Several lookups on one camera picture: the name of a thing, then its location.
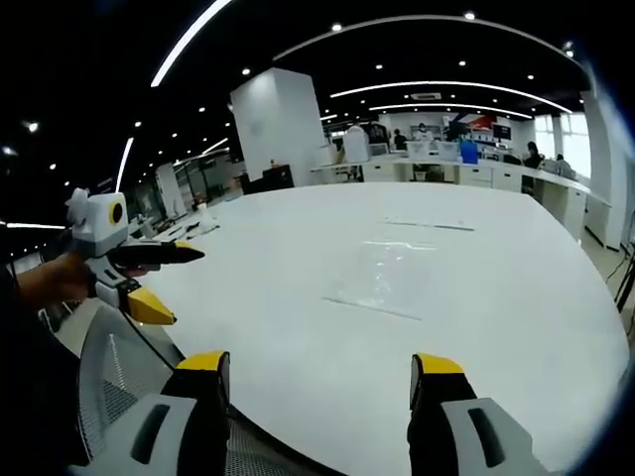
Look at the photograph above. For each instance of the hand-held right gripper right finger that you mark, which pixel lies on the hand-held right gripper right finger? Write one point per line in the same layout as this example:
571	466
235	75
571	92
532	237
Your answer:
464	436

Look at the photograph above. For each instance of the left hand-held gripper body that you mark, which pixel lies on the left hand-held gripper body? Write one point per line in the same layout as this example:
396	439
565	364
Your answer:
101	223

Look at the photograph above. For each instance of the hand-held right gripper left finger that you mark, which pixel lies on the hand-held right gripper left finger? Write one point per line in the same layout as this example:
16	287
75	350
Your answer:
164	436

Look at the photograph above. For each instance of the clear resealable bag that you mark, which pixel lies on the clear resealable bag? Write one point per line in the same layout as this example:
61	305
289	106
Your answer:
379	277

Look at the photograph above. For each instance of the crumpled white plastic bag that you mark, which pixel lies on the crumpled white plastic bag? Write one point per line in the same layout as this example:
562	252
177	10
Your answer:
206	223

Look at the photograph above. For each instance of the clear flat plastic bag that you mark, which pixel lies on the clear flat plastic bag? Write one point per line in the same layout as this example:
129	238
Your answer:
429	224

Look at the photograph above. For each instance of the person's left hand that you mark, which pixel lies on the person's left hand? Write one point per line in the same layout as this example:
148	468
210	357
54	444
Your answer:
67	277

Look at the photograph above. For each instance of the grey mesh office chair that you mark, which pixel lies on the grey mesh office chair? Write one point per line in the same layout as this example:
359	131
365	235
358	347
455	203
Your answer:
124	377

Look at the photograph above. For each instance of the person's dark clothing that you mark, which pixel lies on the person's dark clothing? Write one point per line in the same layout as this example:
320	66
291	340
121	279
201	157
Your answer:
35	396

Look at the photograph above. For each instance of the black cabinet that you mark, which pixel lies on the black cabinet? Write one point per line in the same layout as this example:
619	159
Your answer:
278	177

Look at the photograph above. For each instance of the black tripod stand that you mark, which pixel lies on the black tripod stand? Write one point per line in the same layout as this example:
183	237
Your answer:
626	282

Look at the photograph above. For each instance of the white storage box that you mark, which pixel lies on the white storage box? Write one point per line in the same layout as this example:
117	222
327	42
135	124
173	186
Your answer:
356	145

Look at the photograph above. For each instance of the long white counter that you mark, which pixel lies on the long white counter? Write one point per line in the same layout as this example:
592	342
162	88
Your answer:
496	173

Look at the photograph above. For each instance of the blue container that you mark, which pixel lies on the blue container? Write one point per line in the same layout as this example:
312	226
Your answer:
469	151

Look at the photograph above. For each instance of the dark monitor screen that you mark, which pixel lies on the dark monitor screen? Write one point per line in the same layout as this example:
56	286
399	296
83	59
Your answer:
501	131

